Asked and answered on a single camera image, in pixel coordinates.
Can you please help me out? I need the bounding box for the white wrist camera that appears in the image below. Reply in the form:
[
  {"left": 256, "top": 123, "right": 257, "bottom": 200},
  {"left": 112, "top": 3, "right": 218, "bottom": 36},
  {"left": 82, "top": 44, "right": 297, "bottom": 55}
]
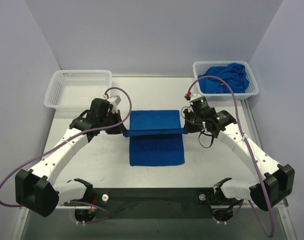
[
  {"left": 184, "top": 92, "right": 203, "bottom": 102},
  {"left": 103, "top": 93, "right": 121, "bottom": 114}
]

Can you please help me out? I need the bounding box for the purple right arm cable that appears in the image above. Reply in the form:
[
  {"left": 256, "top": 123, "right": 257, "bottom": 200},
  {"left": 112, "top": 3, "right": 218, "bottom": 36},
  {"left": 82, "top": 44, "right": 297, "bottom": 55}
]
[{"left": 185, "top": 76, "right": 276, "bottom": 238}]

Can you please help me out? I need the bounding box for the white basket with towels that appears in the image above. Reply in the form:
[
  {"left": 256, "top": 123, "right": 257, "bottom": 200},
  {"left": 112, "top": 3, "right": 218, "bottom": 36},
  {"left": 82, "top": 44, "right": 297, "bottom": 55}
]
[{"left": 193, "top": 60, "right": 259, "bottom": 101}]

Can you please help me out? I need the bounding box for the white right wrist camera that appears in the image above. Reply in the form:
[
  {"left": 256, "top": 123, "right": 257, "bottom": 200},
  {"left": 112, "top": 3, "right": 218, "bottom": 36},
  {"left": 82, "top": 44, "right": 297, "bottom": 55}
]
[{"left": 184, "top": 92, "right": 203, "bottom": 102}]

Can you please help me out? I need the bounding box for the crumpled blue towels pile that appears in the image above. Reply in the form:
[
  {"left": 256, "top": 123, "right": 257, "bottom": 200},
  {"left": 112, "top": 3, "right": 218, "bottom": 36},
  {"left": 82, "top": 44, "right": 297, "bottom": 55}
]
[{"left": 197, "top": 62, "right": 250, "bottom": 94}]

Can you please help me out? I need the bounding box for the blue towel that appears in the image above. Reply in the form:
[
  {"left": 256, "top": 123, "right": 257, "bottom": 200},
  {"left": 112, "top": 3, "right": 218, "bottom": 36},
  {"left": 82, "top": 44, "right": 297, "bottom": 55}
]
[{"left": 123, "top": 109, "right": 186, "bottom": 167}]

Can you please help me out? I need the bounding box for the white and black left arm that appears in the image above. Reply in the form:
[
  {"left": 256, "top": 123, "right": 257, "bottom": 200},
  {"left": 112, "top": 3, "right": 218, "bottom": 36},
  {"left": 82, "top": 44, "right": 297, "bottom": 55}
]
[{"left": 15, "top": 95, "right": 126, "bottom": 217}]

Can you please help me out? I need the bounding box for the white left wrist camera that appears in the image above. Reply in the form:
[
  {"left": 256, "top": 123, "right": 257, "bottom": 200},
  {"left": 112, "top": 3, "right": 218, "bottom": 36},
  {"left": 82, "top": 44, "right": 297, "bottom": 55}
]
[{"left": 103, "top": 93, "right": 121, "bottom": 114}]

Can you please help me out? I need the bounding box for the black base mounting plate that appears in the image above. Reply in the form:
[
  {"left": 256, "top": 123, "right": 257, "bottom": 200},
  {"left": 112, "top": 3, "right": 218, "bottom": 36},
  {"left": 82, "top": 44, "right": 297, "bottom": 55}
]
[{"left": 65, "top": 188, "right": 240, "bottom": 222}]

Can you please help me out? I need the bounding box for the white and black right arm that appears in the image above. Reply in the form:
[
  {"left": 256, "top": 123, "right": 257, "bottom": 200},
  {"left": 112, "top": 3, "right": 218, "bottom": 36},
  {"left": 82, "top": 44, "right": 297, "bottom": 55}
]
[{"left": 183, "top": 93, "right": 295, "bottom": 211}]

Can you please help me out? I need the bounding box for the empty white plastic basket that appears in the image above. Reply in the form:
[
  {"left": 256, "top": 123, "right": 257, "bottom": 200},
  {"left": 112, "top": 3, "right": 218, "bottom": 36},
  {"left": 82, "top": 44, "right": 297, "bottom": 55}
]
[{"left": 44, "top": 70, "right": 112, "bottom": 112}]

